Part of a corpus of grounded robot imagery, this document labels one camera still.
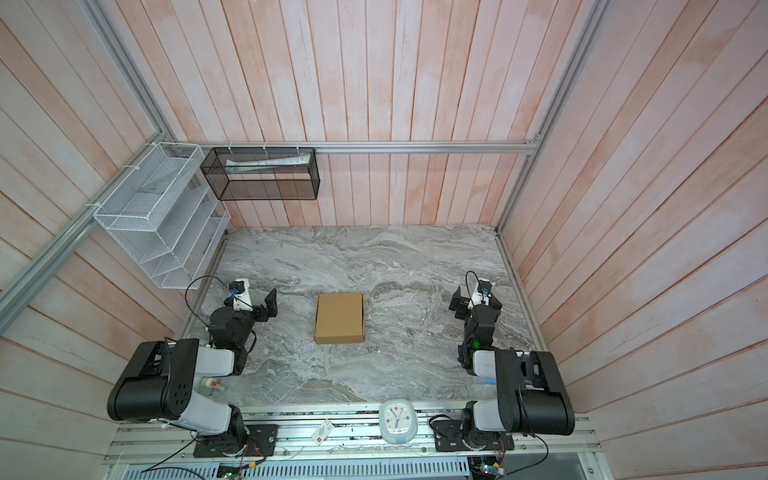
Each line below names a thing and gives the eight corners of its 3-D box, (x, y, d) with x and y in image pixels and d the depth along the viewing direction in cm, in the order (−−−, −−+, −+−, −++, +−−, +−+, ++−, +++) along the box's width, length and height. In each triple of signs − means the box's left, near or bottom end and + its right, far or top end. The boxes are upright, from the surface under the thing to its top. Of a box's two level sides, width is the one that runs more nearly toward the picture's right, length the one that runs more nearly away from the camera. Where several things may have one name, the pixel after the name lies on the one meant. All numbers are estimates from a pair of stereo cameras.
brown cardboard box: (315, 343, 92) (312, 335, 88) (321, 302, 102) (318, 293, 97) (364, 343, 92) (363, 335, 88) (365, 302, 102) (364, 293, 97)
